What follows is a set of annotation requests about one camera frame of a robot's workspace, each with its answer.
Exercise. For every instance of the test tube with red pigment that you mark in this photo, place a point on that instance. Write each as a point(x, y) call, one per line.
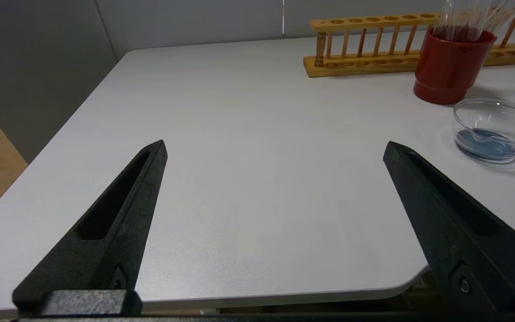
point(514, 11)

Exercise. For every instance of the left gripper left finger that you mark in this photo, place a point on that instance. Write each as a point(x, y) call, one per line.
point(119, 250)

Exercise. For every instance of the wooden test tube rack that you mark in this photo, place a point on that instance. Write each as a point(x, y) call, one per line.
point(365, 67)

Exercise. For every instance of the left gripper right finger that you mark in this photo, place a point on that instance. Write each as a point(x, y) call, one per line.
point(472, 250)

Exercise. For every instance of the clear glass dish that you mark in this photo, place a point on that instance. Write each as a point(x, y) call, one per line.
point(487, 150)

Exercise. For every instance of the red plastic cup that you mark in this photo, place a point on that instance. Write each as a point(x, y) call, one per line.
point(447, 71)

